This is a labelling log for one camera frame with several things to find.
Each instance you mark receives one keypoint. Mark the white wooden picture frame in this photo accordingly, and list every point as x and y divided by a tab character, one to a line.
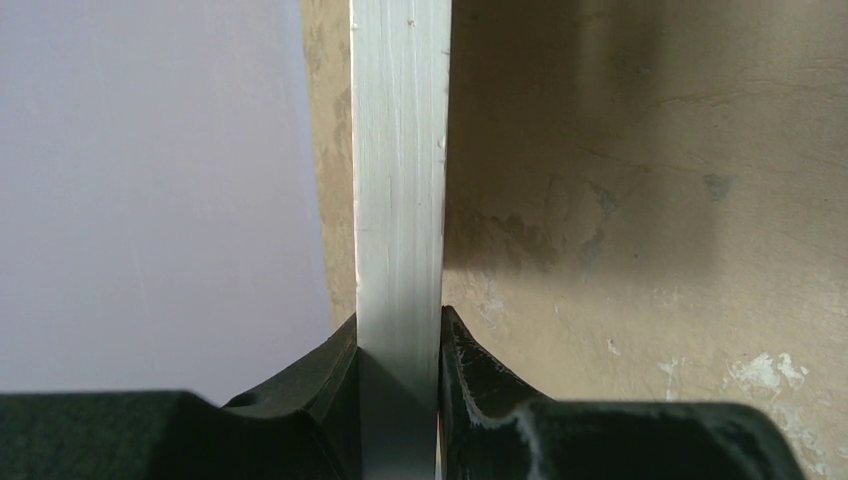
400	60

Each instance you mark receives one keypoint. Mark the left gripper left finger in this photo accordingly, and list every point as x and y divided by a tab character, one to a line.
310	413

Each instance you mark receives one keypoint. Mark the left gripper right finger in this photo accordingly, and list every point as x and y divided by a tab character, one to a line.
484	431

